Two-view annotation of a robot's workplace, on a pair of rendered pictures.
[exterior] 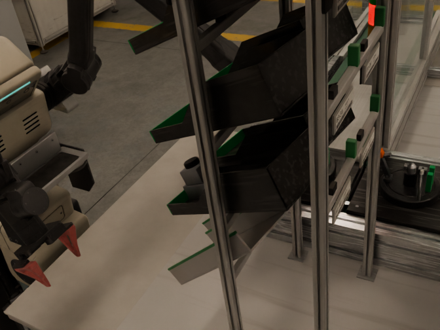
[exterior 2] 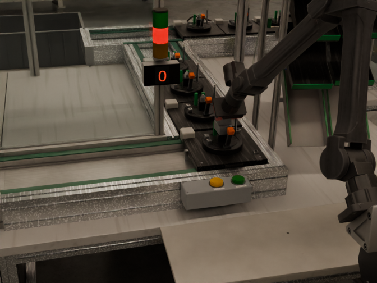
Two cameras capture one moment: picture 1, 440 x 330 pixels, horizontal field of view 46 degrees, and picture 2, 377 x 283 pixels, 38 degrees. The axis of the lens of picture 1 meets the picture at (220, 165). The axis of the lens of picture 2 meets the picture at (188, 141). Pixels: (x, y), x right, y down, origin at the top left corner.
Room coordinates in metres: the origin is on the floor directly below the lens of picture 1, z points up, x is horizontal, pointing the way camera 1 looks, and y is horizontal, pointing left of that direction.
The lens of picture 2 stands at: (2.41, 0.82, 1.87)
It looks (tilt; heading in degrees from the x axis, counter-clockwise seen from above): 28 degrees down; 223
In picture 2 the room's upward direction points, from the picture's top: 1 degrees clockwise
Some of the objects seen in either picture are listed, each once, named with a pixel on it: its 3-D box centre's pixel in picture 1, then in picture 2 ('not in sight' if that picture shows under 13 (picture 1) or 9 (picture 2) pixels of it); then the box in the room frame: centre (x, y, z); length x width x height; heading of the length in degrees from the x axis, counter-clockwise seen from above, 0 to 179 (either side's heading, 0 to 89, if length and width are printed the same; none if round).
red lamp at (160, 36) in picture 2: (379, 12); (160, 33); (1.20, -0.43, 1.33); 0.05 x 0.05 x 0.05
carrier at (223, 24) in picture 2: not in sight; (240, 19); (-0.05, -1.08, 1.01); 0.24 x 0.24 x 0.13; 58
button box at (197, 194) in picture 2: not in sight; (215, 191); (1.29, -0.09, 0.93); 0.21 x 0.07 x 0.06; 148
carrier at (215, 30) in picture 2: not in sight; (198, 21); (0.15, -1.21, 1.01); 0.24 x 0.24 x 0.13; 58
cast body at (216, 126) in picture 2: not in sight; (221, 120); (1.10, -0.24, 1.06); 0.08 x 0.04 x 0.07; 58
